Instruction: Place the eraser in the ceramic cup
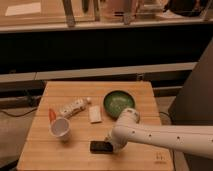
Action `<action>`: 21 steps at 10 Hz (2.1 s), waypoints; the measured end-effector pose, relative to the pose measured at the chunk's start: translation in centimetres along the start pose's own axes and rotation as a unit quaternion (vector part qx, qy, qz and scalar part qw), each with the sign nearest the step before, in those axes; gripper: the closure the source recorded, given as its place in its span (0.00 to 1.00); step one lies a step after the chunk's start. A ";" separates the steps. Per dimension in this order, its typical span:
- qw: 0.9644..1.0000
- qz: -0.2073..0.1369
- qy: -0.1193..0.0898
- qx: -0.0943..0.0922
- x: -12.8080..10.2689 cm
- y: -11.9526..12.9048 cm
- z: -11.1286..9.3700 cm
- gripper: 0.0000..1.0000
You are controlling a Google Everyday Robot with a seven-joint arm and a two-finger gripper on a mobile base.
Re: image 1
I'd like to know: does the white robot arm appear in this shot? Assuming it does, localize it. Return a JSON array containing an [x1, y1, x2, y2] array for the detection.
[[90, 108, 213, 159]]

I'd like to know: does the white rectangular eraser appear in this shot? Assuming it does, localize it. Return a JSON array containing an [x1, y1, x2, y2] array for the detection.
[[89, 106, 102, 123]]

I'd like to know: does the green ceramic bowl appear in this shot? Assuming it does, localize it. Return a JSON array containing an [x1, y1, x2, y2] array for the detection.
[[103, 90, 135, 119]]

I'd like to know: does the wooden table board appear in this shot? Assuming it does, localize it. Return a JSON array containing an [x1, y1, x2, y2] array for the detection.
[[17, 81, 173, 171]]

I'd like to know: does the white tube with label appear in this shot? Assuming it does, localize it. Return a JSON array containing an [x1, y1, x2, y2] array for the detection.
[[59, 97, 91, 118]]

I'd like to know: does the orange carrot toy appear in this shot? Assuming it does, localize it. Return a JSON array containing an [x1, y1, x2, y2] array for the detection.
[[49, 108, 56, 123]]

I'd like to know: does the dark cabinet at right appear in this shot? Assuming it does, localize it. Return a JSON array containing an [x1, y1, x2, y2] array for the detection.
[[168, 38, 213, 171]]

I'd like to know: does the white paper sheet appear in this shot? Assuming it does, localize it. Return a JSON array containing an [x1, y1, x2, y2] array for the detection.
[[5, 2, 41, 16]]

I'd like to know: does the black cable on floor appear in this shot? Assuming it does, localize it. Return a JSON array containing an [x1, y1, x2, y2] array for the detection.
[[0, 94, 42, 118]]

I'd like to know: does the metal frame leg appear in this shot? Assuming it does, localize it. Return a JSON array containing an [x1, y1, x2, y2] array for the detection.
[[63, 0, 75, 27]]

